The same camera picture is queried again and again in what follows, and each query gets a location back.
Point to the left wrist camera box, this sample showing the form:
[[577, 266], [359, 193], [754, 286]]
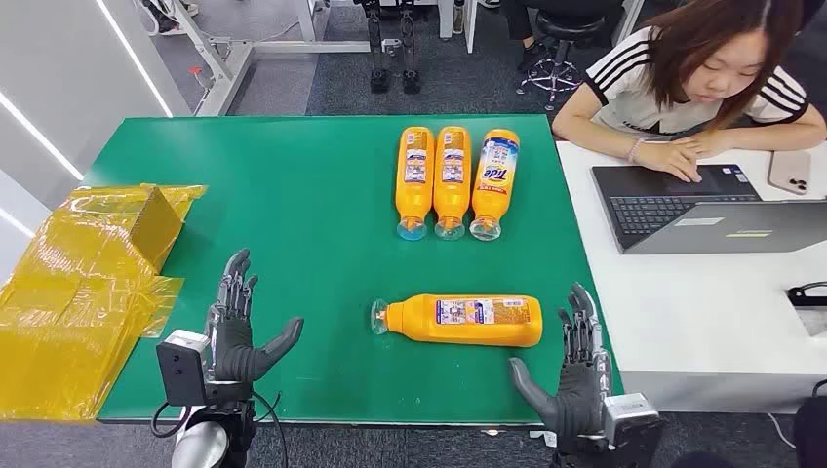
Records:
[[181, 371]]

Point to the person's left hand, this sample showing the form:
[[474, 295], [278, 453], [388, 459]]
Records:
[[707, 143]]

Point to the orange bottle with blue cap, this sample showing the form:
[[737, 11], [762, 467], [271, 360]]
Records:
[[413, 200]]

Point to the yellow film-wrapped cardboard box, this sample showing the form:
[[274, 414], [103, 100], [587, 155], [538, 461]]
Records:
[[71, 303]]

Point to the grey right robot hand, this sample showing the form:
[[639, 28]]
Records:
[[578, 387]]

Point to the person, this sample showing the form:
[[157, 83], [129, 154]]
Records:
[[636, 90]]

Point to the black robot leg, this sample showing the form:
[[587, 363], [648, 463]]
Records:
[[377, 51], [409, 51]]

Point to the orange detergent bottle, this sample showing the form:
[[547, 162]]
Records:
[[452, 332], [451, 200]]

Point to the pink smartphone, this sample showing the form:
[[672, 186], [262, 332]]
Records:
[[789, 171]]

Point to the white table frame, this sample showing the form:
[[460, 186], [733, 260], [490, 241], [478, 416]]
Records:
[[223, 74]]

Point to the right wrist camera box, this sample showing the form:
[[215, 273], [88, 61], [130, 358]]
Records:
[[633, 420]]

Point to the black swivel stool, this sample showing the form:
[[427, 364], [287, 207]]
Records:
[[568, 26]]

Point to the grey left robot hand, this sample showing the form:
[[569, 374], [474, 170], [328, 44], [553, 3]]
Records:
[[232, 342]]

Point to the grey laptop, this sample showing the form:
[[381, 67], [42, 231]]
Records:
[[730, 226]]

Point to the orange bottle showing Tide label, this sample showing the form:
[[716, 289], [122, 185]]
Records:
[[492, 200]]

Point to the white plastic bracket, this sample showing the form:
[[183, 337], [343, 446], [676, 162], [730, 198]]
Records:
[[543, 438]]

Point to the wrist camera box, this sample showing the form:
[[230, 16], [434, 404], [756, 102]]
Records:
[[633, 420], [181, 371]]

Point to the person's right hand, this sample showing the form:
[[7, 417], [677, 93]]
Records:
[[672, 158]]

